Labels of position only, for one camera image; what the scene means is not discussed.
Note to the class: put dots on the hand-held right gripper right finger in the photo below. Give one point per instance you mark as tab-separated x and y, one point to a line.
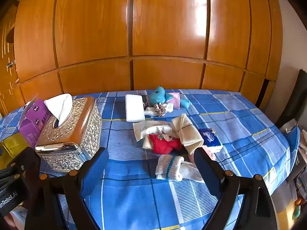
206	172

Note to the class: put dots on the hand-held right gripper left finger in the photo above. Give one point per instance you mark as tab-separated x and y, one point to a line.
94	170

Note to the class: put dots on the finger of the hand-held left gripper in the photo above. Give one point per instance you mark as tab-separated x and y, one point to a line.
30	160

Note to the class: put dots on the cardboard box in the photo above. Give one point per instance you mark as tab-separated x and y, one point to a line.
14	143

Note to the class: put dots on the blue tissue packet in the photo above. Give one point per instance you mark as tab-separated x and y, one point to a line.
211	137

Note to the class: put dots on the blue plush toy with pink scarf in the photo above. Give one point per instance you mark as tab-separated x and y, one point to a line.
158	95

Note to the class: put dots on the purple tissue box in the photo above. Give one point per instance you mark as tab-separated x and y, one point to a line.
31	129

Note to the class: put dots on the white rolled socks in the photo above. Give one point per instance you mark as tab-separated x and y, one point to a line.
168	166

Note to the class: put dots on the cream knit cloth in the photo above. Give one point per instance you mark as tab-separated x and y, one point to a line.
189	134

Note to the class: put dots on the silver embossed tissue box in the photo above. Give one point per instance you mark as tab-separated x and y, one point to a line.
72	134

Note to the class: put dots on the red plush item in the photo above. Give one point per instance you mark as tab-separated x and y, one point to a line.
163	145

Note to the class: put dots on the blue checked bedsheet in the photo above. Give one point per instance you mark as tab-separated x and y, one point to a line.
239	129

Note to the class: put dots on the white patterned cloth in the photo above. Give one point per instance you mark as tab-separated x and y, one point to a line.
139	127

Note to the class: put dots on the white tissue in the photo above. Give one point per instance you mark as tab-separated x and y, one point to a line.
61	105

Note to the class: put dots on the white rectangular pack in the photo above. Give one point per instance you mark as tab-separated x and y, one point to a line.
134	107

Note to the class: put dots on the striped scrunchie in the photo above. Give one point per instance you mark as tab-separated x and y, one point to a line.
159	110

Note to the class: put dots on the brown patterned small sock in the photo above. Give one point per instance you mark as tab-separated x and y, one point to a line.
149	112

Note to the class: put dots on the dark chair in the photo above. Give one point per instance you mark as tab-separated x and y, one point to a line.
295	100

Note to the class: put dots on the wooden wardrobe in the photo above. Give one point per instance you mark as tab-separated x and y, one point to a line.
96	28

